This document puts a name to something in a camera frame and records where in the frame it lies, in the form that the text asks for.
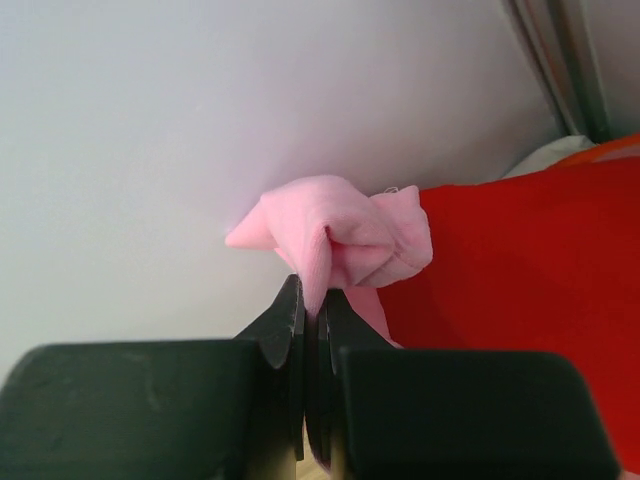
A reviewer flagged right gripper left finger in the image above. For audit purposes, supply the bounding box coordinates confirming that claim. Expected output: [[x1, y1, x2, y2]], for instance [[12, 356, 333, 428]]
[[1, 276, 305, 479]]

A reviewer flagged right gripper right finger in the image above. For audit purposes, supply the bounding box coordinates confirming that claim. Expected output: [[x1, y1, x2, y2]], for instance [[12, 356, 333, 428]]
[[305, 290, 622, 479]]

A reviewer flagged folded red t-shirt top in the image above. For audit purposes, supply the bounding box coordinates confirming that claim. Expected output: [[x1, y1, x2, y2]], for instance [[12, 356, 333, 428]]
[[374, 160, 640, 391]]

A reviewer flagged folded white t-shirt bottom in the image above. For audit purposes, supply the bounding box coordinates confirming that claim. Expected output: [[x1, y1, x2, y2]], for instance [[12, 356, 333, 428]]
[[503, 135, 595, 179]]

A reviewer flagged grey corner frame post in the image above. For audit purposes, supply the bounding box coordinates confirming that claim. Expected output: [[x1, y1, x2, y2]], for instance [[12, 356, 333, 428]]
[[504, 0, 613, 143]]

